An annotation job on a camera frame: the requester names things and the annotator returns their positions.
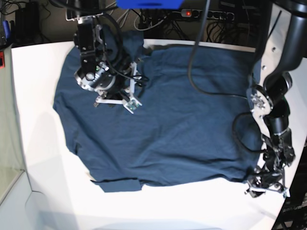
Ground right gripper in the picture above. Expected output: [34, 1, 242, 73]
[94, 62, 143, 114]

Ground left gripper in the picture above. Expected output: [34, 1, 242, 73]
[245, 165, 290, 198]

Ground dark blue t-shirt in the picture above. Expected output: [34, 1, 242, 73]
[53, 31, 262, 192]

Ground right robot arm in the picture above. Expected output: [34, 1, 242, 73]
[64, 0, 148, 114]

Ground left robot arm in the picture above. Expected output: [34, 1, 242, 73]
[232, 0, 307, 198]

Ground blue box at top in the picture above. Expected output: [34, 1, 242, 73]
[116, 0, 184, 9]

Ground black power strip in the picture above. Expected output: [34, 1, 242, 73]
[180, 9, 235, 21]

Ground red clamp at table edge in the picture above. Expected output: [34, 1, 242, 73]
[0, 51, 5, 69]

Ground blue object at left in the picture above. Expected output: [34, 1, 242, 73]
[2, 20, 11, 40]

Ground white cable loops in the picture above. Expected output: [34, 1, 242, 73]
[100, 2, 166, 32]

